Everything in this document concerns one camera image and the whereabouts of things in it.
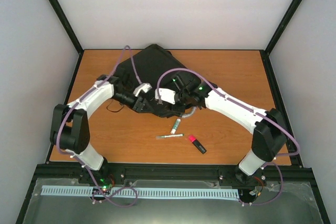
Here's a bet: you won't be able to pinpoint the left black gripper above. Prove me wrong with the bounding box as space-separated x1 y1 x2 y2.
111 89 154 113

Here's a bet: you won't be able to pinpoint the black student bag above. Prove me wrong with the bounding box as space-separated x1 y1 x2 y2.
113 44 212 118

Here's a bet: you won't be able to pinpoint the white green glue stick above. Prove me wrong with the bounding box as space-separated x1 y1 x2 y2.
170 118 181 134

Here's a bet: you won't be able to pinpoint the silver pen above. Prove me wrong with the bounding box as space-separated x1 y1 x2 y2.
155 134 184 139

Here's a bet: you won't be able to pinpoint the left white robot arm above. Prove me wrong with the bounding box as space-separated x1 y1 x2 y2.
50 74 152 184

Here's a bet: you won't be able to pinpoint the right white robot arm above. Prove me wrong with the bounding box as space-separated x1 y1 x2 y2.
156 71 288 182

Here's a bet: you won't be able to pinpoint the pink black highlighter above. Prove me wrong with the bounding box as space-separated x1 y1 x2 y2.
188 135 207 154

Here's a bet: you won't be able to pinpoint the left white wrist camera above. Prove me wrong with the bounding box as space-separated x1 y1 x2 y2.
133 83 152 97

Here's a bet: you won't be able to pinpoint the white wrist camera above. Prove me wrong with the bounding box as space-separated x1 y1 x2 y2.
155 88 176 104
133 83 152 97

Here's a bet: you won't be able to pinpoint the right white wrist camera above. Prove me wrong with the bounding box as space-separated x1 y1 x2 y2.
155 88 176 104

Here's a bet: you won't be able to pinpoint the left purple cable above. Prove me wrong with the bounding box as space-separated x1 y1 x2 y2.
56 45 144 207

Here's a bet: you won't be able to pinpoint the purple cable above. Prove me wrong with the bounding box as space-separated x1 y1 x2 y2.
156 68 300 206
56 45 144 207

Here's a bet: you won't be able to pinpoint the black aluminium frame rail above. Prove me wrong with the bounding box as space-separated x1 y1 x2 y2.
33 162 315 186

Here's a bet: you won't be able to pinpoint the light blue cable duct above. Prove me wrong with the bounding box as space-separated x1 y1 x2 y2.
40 185 239 200

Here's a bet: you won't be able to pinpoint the left black corner post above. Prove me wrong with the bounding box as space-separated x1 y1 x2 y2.
33 0 85 54

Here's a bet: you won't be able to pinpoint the black corner post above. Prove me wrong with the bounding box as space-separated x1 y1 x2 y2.
33 0 85 54
264 0 320 54

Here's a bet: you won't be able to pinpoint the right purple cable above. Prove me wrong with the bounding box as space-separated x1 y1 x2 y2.
156 68 300 206

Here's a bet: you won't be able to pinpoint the right black corner post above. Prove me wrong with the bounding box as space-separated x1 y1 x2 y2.
264 0 320 54

